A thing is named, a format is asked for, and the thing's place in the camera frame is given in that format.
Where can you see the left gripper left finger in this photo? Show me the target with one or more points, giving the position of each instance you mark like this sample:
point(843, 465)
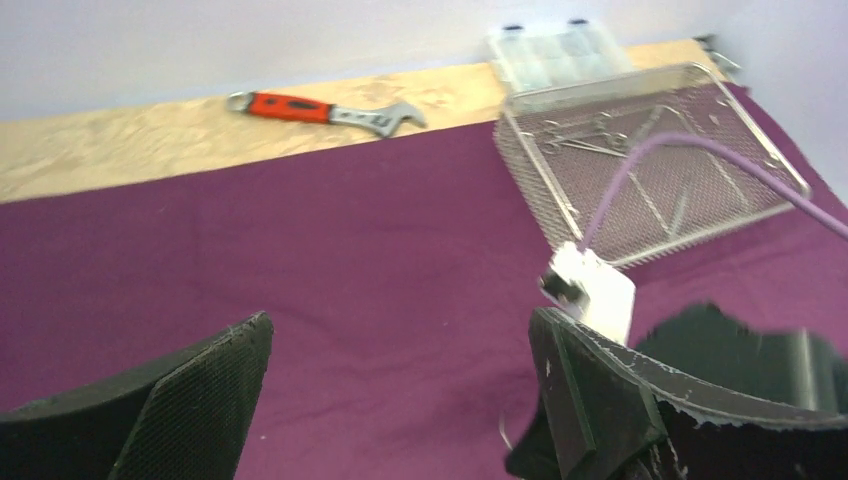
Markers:
point(185, 415)

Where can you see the purple cloth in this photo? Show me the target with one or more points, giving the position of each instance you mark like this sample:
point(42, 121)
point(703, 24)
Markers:
point(411, 337)

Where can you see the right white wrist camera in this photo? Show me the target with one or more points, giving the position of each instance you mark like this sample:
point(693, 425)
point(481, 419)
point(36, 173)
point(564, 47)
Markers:
point(590, 291)

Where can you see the clear plastic compartment box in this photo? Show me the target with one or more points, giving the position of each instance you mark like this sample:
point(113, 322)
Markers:
point(540, 56)

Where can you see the steel surgical scissors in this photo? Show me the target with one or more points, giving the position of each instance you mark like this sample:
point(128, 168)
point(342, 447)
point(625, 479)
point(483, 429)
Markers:
point(593, 136)

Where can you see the metal wire mesh tray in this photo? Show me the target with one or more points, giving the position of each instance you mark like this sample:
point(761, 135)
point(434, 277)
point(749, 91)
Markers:
point(677, 195)

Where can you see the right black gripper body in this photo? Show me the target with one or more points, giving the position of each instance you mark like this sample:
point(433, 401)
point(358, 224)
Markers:
point(729, 358)

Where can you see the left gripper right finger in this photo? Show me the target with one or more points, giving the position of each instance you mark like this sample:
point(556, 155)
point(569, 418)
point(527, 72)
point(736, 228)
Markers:
point(662, 430)

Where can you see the orange handled adjustable wrench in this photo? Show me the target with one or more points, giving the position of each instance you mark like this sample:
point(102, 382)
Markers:
point(383, 122)

